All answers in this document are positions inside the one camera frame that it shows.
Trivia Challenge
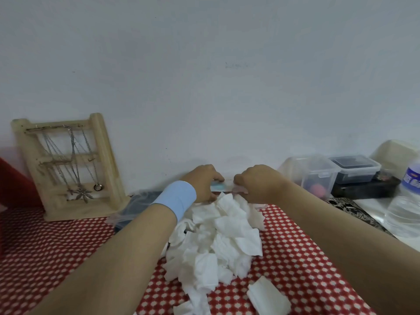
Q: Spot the person's right hand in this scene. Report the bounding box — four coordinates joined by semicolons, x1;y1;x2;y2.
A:
233;164;291;206

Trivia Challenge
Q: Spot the person's left hand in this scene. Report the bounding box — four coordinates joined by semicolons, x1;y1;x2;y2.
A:
180;164;226;204

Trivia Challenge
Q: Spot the clear cotton pad box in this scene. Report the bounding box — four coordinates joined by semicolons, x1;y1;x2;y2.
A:
210;178;268;210

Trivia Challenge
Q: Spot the pile of white cotton pads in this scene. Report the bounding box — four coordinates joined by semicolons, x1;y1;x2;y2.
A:
160;192;266;315

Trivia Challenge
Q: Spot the clear plastic bag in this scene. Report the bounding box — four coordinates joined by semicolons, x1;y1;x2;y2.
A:
105;190;165;232

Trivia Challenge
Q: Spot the white cloth square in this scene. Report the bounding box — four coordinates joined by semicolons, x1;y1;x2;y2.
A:
246;276;292;315

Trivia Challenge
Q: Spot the person's right forearm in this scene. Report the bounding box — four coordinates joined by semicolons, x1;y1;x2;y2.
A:
267;182;420;315

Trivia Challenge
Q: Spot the person's left forearm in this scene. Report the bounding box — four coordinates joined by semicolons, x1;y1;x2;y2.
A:
28;203;178;315

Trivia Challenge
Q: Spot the black tray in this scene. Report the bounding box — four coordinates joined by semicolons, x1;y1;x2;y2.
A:
330;175;402;200

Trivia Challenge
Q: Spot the light blue wristband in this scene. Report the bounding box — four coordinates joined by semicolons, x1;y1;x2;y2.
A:
150;180;197;224

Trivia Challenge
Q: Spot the dark blue pouch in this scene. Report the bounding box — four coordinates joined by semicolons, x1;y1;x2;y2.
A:
115;192;165;233

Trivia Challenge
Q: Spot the clear lidded plastic container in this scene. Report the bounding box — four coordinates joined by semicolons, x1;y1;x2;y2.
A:
278;154;342;200

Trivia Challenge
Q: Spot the pink makeup sponge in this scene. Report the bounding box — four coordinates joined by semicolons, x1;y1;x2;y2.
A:
310;183;329;198

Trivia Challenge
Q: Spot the clear container with black contents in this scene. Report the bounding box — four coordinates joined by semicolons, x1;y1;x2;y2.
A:
329;154;382;185

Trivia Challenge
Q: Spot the phone with patterned case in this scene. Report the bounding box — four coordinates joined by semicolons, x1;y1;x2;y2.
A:
326;197;394;237

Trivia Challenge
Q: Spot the wooden jewelry stand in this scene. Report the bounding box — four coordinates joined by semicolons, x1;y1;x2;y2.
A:
10;113;130;223

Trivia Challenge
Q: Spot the beige plastic tub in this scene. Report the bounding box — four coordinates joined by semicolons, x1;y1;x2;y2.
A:
370;140;420;176

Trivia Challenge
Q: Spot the clear plastic water bottle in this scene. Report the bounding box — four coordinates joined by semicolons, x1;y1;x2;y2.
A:
384;157;420;239

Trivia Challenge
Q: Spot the red framed mirror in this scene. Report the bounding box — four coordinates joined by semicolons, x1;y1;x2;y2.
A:
0;157;43;210

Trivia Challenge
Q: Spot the ring pendant necklace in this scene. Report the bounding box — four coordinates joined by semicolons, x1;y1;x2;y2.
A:
80;127;103;192

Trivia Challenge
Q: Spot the leaf pendant necklace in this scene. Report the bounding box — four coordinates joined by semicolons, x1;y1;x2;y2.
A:
67;126;94;204

